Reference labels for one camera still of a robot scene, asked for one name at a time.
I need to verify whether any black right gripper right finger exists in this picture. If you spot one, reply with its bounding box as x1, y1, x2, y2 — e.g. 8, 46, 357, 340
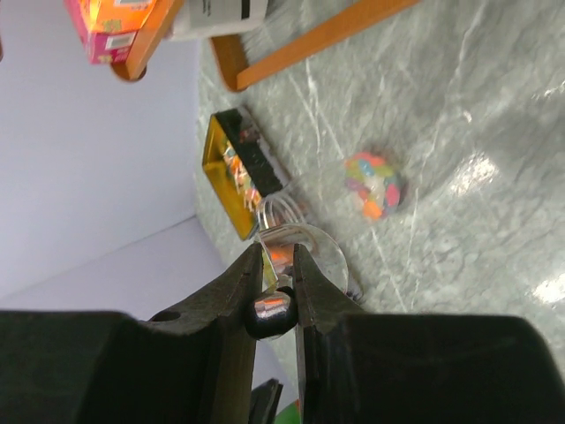
293, 245, 564, 423

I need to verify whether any clear glass jar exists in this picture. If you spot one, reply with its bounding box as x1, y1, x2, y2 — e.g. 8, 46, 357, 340
344, 151, 403, 221

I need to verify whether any orange sponge box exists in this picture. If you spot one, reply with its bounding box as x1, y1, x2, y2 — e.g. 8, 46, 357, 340
78, 0, 157, 34

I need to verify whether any pink sponge box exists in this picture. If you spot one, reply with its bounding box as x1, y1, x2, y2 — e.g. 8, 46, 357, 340
64, 0, 140, 64

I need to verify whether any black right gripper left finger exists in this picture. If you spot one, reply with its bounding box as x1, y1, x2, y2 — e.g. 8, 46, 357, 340
1, 244, 263, 423

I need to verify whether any silver metal scoop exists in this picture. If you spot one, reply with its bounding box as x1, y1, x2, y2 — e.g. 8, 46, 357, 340
245, 194, 349, 340

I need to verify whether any wooden two-tier shelf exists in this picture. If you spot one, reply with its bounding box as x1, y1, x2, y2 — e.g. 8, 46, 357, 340
108, 0, 420, 93

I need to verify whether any green champagne bottle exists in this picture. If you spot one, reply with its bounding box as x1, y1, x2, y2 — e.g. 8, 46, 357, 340
274, 399, 302, 424

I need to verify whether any white cup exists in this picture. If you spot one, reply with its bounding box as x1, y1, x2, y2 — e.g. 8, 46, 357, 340
165, 0, 268, 42

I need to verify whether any gold tin of stick candies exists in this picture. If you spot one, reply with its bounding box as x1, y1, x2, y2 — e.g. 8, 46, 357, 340
202, 107, 290, 240

